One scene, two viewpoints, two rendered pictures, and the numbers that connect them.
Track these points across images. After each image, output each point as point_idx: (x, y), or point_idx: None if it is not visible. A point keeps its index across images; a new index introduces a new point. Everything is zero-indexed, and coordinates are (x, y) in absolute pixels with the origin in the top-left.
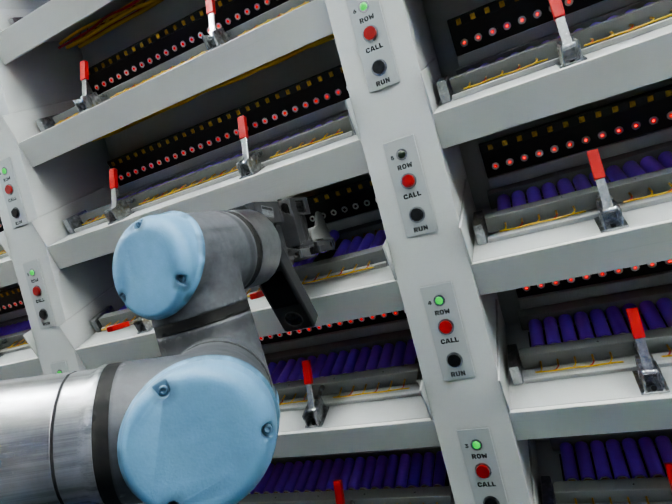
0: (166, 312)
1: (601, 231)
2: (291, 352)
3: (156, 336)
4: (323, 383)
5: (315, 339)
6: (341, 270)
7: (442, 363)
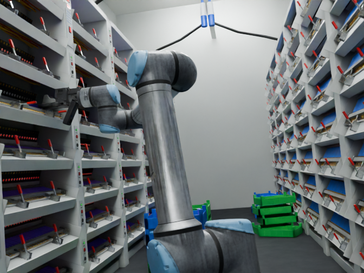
0: (119, 103)
1: (88, 125)
2: (10, 143)
3: (112, 106)
4: (43, 150)
5: (15, 141)
6: (55, 115)
7: (76, 145)
